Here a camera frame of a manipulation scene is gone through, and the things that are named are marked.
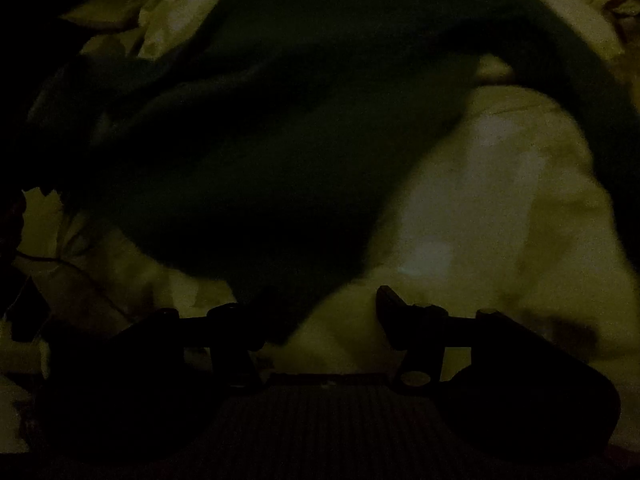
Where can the white printed blanket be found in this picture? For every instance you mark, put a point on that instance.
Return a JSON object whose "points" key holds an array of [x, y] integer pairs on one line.
{"points": [[490, 200]]}

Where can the dark green garment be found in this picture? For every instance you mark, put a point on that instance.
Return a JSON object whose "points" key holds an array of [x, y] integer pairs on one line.
{"points": [[280, 135]]}

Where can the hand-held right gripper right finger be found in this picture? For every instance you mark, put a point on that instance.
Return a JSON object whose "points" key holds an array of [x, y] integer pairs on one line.
{"points": [[396, 311]]}

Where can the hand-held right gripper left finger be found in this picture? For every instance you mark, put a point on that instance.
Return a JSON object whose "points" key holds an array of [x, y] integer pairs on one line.
{"points": [[235, 321]]}

